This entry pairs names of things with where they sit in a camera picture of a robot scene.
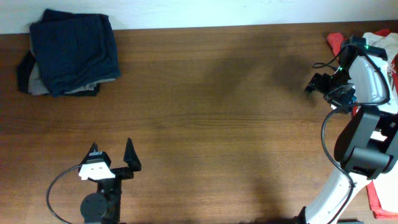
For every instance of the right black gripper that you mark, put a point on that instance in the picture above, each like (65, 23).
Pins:
(319, 82)

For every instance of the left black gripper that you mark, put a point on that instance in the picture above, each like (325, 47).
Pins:
(130, 158)

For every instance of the navy blue shorts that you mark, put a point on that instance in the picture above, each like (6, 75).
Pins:
(73, 50)

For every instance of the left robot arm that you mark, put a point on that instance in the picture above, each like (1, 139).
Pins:
(104, 205)

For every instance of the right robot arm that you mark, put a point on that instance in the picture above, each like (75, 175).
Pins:
(367, 147)

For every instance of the white t-shirt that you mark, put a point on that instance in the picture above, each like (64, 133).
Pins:
(386, 184)

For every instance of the grey folded shorts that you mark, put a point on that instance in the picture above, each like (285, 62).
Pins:
(36, 85)

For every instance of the black folded garment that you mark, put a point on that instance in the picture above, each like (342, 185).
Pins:
(23, 71)

